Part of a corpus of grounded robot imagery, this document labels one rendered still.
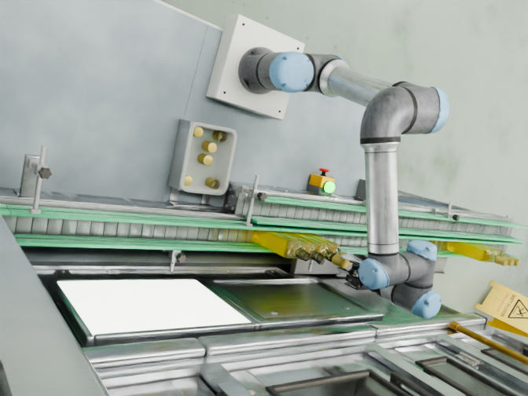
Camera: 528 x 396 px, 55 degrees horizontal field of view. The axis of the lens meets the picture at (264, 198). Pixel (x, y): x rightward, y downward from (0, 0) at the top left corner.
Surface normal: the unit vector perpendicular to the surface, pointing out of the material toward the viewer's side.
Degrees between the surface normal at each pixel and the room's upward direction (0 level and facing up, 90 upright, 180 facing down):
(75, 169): 0
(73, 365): 90
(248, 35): 4
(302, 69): 12
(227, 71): 4
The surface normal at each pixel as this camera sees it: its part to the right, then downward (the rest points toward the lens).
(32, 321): 0.20, -0.97
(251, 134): 0.57, 0.22
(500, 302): -0.38, -0.58
